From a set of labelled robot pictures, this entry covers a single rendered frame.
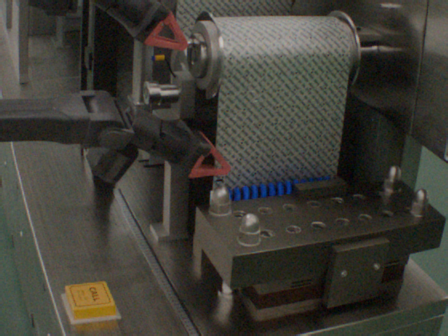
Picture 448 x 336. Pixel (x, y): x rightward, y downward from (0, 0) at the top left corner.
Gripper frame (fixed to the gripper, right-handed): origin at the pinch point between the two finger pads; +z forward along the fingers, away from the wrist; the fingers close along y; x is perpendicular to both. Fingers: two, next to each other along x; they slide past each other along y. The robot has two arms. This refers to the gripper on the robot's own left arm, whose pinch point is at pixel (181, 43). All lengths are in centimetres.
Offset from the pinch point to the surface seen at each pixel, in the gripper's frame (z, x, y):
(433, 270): 191, -16, -88
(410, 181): 66, 6, -7
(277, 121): 19.3, -0.4, 7.0
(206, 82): 5.8, -2.4, 4.3
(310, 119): 24.5, 3.3, 6.9
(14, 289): 57, -118, -118
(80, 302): 4.1, -40.0, 19.6
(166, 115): 6.9, -11.5, -1.7
